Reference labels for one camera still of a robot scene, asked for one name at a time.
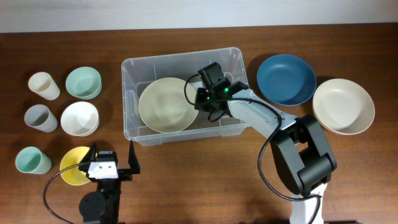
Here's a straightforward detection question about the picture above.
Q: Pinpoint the yellow bowl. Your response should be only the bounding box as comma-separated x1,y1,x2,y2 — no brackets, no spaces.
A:
60,146,90,186

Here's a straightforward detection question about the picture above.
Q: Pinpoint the clear plastic storage container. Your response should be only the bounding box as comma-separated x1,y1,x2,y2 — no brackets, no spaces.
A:
121,47,248,146

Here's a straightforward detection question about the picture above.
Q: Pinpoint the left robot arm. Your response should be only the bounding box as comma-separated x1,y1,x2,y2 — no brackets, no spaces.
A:
78,141,141,223

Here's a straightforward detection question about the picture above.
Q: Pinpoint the white bowl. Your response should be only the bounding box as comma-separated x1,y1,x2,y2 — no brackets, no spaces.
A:
60,101,100,137

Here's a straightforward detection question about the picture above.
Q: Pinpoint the grey plastic cup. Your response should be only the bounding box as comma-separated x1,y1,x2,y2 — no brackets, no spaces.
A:
24,105,58,133

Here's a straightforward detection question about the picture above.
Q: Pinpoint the mint green plastic cup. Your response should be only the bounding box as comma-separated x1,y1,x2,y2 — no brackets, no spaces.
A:
15,146,52,175

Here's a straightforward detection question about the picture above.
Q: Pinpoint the dark blue plate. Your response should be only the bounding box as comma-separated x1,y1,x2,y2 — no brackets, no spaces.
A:
256,54,317,106

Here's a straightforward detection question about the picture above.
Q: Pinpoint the cream plate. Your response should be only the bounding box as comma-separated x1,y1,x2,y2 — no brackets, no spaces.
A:
312,78,376,135

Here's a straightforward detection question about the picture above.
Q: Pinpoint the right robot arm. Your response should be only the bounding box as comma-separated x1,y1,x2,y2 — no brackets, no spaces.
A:
192,62,337,223

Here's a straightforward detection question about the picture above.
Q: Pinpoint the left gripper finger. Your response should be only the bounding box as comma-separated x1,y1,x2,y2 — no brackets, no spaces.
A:
83,142,96,163
128,141,141,173

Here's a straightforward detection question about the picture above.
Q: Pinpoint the mint green bowl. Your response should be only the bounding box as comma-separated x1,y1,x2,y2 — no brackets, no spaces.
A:
65,67,102,100

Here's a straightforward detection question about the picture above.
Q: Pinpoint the pale yellow-cream plate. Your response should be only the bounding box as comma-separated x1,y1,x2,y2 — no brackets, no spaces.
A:
139,77,198,133

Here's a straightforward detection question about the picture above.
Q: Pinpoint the cream plastic cup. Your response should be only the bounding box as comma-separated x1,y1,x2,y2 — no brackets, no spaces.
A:
28,72,60,100

